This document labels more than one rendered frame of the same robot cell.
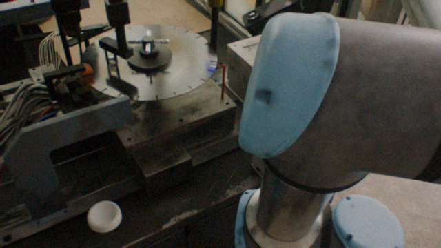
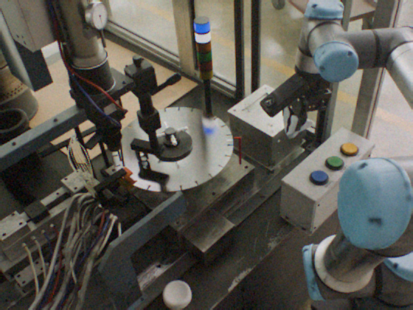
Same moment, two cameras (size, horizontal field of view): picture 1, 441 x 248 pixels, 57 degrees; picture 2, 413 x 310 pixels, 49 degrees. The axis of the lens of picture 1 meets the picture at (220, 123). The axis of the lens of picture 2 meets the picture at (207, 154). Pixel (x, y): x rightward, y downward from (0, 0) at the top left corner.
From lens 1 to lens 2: 0.36 m
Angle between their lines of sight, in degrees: 6
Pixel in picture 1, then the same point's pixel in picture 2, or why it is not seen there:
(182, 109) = (211, 183)
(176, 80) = (205, 162)
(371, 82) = not seen: outside the picture
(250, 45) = (247, 107)
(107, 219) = (181, 297)
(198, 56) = (212, 133)
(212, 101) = (232, 168)
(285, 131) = (390, 237)
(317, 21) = (391, 169)
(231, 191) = (273, 243)
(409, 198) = not seen: hidden behind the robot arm
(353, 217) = not seen: hidden behind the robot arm
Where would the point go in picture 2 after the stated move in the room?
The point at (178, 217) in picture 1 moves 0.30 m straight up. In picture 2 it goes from (237, 278) to (235, 203)
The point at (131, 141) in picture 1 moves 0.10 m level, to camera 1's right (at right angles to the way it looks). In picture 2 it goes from (180, 224) to (218, 217)
